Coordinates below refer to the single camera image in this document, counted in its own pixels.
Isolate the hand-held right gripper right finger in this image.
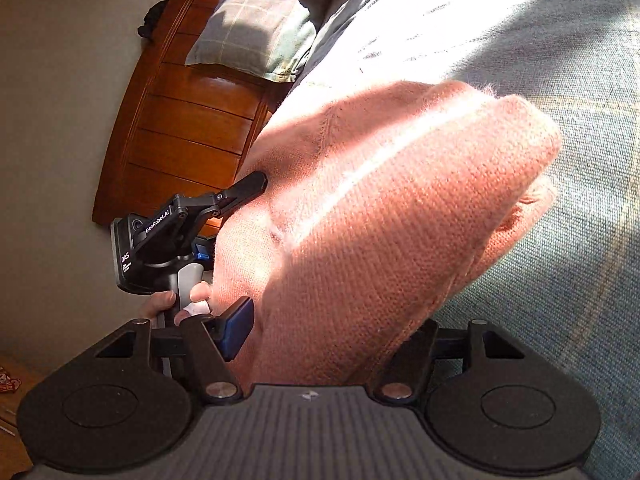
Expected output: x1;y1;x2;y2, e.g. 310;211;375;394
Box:
372;317;526;405

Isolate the grey plaid pillow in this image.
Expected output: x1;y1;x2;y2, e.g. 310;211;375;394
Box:
185;0;341;83

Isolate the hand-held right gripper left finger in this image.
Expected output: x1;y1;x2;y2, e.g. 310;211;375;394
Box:
94;296;254;405

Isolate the orange knit sweater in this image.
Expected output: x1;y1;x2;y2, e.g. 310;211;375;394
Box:
210;80;563;393

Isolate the dark cloth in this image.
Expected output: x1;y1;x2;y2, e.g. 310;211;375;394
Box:
139;0;171;41

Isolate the person's left hand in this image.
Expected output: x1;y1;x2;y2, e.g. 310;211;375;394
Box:
137;280;213;328

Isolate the red patterned object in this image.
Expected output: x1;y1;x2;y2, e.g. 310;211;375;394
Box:
0;365;23;393

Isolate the wooden headboard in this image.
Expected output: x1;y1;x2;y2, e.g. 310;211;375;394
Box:
91;0;286;238

